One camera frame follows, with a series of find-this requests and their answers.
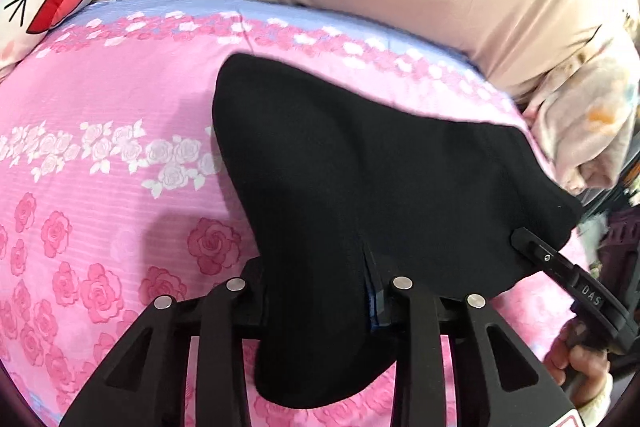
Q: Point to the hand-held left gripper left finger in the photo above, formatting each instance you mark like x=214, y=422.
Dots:
x=220, y=332

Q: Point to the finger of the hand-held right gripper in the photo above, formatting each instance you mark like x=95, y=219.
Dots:
x=542, y=254

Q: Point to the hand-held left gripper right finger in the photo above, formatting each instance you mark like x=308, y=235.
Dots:
x=415, y=337

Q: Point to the black pants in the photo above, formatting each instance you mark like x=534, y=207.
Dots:
x=350, y=167

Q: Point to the person's right forearm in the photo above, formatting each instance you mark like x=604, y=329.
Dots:
x=600, y=409

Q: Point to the person's right hand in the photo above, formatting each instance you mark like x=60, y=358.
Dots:
x=582, y=372

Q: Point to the pale floral printed cloth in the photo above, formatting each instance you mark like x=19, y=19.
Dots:
x=585, y=117

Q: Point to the pink floral bed sheet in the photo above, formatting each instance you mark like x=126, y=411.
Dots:
x=110, y=87

